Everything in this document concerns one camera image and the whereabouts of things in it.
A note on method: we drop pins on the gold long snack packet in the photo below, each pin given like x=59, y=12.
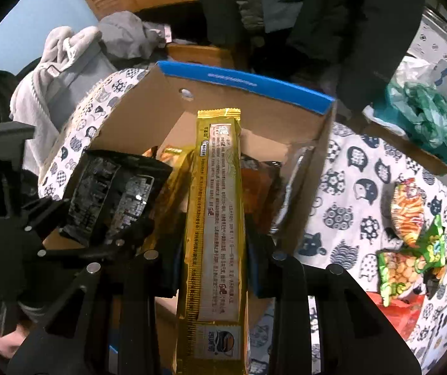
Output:
x=217, y=211

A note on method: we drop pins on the blue cardboard box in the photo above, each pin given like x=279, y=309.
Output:
x=266, y=125

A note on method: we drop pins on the large orange chip bag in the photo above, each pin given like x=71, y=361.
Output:
x=395, y=314

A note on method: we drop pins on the dark olive coat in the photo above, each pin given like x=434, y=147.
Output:
x=227, y=4

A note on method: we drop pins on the cat print tablecloth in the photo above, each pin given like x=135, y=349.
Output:
x=348, y=203

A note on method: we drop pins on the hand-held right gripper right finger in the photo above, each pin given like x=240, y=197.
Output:
x=260, y=269

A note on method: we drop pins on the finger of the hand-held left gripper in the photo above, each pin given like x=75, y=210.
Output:
x=47, y=215
x=90, y=249

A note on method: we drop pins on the green biscuit packet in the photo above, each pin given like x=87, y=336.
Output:
x=397, y=275

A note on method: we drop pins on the grey jacket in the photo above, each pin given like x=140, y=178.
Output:
x=282, y=4

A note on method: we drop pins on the bag of teal plastic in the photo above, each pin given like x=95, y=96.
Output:
x=430, y=117

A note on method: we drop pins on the red orange puffed snack bag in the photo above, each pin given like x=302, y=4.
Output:
x=407, y=211

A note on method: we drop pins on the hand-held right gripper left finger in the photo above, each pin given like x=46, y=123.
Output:
x=169, y=267

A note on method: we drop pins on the silver blue snack packet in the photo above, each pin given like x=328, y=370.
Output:
x=297, y=187

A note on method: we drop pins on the black long coat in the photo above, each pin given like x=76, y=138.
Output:
x=344, y=27

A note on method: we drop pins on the grey garment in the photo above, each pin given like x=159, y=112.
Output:
x=129, y=35

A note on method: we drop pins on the white box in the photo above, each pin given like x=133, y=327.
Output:
x=434, y=35

